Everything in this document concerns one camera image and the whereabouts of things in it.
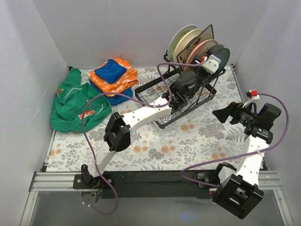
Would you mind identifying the blue folded towel top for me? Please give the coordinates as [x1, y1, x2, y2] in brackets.
[95, 59, 127, 84]

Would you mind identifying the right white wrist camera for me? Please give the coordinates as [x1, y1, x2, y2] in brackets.
[243, 89, 260, 107]

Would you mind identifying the orange patterned cloth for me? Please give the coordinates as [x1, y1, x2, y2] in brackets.
[89, 58, 138, 97]

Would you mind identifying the purple cable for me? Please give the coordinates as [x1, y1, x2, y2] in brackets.
[81, 61, 205, 216]
[180, 93, 290, 189]

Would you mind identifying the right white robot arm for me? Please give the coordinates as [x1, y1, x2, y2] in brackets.
[212, 102, 281, 219]

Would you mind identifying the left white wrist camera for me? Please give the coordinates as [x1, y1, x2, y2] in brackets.
[201, 55, 221, 74]

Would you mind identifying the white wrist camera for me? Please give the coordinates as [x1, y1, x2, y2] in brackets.
[201, 55, 221, 74]
[243, 89, 260, 107]

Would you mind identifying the square floral plate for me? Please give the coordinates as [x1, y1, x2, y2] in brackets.
[173, 24, 214, 63]

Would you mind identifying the black wire dish rack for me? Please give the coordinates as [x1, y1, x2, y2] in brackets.
[135, 50, 226, 129]

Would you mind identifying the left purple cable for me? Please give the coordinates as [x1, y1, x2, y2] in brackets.
[81, 61, 205, 216]

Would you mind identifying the white scalloped plate front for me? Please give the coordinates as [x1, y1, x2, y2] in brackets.
[167, 24, 198, 60]

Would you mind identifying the pink and cream round plate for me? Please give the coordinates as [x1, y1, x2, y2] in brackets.
[184, 38, 218, 64]

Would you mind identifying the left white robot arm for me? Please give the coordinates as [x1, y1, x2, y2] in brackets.
[81, 96, 172, 188]

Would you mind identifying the green jacket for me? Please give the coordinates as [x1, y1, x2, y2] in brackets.
[50, 68, 112, 133]

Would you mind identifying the blue cloth bottom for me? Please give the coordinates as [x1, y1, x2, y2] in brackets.
[89, 80, 134, 105]

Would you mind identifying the blue glazed plate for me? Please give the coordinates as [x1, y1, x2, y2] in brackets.
[205, 44, 224, 57]
[214, 48, 230, 72]

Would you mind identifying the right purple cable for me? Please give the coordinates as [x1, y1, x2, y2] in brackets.
[180, 93, 290, 189]

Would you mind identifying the cream and green round plate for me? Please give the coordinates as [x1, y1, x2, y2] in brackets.
[173, 28, 203, 63]

